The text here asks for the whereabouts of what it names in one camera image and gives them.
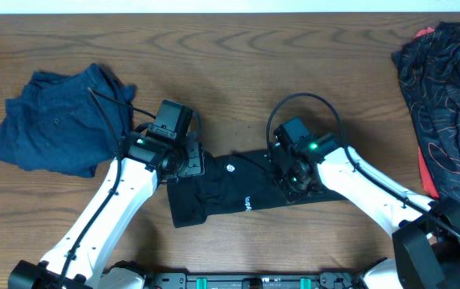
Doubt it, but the black t-shirt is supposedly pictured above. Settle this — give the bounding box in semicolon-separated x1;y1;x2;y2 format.
167;149;344;228

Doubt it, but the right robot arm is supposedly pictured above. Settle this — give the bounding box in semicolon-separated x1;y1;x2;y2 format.
269;117;460;288

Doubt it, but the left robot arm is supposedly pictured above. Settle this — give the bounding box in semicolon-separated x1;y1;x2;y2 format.
8;100;205;288

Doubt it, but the blue folded garment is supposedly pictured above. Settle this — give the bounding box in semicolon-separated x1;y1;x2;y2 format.
0;64;136;177

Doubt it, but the black red patterned garment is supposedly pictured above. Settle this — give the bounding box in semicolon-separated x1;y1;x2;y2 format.
392;22;460;203

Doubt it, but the black mounting rail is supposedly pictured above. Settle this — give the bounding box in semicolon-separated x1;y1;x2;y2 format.
144;272;366;289

